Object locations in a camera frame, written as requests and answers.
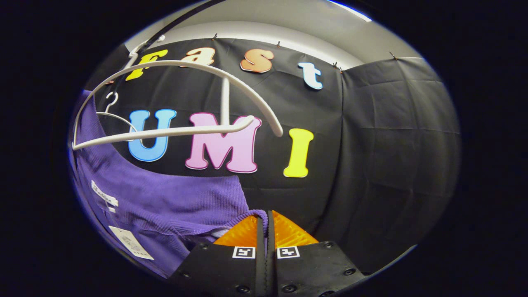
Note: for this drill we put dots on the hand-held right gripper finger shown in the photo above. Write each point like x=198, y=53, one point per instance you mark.
x=260, y=264
x=271, y=255

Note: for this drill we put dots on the purple ribbed jacket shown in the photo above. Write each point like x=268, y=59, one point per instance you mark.
x=165, y=198

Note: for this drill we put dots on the white plastic hanger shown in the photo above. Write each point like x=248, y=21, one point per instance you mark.
x=111, y=97
x=185, y=131

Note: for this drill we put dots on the black clothes rack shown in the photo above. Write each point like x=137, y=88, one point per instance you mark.
x=173, y=22

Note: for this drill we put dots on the black backdrop cloth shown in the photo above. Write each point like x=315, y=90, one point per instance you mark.
x=371, y=165

